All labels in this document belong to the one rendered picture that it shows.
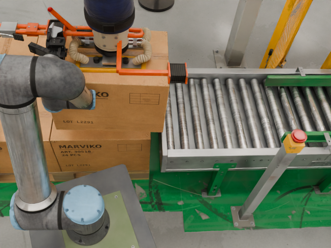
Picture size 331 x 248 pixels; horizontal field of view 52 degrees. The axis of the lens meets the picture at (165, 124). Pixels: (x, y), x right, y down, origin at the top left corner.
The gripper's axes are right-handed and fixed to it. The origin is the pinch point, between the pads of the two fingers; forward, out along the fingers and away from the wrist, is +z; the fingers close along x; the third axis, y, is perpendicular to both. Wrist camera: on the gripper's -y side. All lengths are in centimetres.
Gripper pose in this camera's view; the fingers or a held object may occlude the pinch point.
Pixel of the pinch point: (52, 30)
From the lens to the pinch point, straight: 174.8
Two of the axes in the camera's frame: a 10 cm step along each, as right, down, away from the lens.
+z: -0.5, -8.2, 5.7
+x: 0.7, -5.8, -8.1
